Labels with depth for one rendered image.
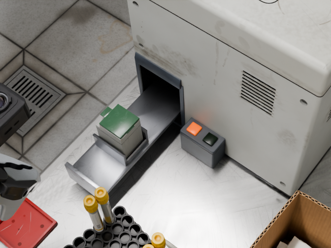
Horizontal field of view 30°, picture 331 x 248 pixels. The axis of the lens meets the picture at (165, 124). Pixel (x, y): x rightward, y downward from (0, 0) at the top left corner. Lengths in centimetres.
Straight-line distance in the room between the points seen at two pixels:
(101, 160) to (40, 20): 145
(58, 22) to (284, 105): 162
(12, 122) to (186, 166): 36
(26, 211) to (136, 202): 16
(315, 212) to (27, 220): 40
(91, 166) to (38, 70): 130
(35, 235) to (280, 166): 35
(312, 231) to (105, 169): 29
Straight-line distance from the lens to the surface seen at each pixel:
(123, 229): 84
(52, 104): 206
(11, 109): 60
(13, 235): 89
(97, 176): 86
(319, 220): 75
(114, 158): 87
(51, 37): 222
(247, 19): 66
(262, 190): 89
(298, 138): 75
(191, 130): 87
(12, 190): 64
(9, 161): 71
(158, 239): 74
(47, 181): 92
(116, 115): 82
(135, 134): 84
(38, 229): 89
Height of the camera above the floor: 168
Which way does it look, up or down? 59 degrees down
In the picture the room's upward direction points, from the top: 6 degrees counter-clockwise
